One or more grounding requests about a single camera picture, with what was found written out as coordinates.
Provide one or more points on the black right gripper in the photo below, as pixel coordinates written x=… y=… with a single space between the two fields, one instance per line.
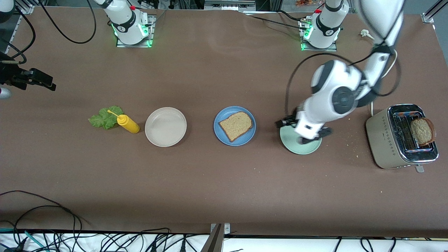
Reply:
x=7 y=74

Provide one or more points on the brown bread slice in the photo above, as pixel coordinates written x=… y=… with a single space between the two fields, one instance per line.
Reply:
x=236 y=126
x=421 y=131

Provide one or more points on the green lettuce leaf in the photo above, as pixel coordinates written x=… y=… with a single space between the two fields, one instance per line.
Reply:
x=101 y=119

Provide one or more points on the yellow squeeze sauce bottle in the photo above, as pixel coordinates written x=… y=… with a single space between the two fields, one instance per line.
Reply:
x=129 y=125

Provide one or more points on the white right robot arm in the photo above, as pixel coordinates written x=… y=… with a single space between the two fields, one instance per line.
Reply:
x=127 y=21

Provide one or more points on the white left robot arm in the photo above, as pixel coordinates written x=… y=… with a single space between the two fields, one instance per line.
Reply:
x=336 y=91

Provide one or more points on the light green round plate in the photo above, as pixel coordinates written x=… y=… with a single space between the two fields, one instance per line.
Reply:
x=290 y=145

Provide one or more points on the blue round plate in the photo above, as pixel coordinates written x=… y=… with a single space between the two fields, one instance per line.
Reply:
x=224 y=140

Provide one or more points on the beige round plate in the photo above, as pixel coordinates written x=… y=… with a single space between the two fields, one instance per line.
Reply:
x=165 y=126

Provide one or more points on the silver two-slot toaster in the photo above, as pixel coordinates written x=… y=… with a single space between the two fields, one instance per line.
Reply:
x=381 y=140

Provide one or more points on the orange packaged item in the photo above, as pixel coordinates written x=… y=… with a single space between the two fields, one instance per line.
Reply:
x=305 y=2

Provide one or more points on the aluminium frame profile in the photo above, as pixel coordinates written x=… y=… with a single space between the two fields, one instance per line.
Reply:
x=26 y=8
x=428 y=17

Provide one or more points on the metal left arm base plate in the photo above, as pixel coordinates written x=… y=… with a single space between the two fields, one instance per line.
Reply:
x=330 y=49

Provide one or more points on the grey metal rail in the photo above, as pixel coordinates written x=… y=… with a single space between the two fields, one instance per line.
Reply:
x=229 y=4

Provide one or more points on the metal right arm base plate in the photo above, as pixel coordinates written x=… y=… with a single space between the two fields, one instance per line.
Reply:
x=151 y=31

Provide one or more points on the aluminium frame bracket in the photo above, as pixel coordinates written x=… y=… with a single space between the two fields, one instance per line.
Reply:
x=215 y=239

